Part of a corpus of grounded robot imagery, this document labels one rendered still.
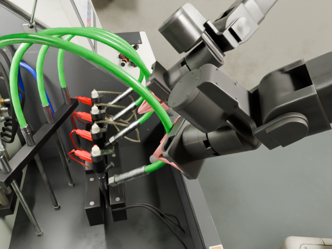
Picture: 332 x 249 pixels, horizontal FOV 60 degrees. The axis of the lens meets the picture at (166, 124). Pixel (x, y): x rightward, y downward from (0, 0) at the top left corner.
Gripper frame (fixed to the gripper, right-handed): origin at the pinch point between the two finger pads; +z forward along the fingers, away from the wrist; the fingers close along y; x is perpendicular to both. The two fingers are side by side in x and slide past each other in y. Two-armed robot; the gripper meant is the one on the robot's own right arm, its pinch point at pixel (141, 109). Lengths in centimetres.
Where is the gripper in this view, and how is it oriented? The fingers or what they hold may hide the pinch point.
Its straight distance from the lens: 61.6
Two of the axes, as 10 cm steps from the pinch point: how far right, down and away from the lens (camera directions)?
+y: -6.9, -5.8, -4.2
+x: -0.6, 6.3, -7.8
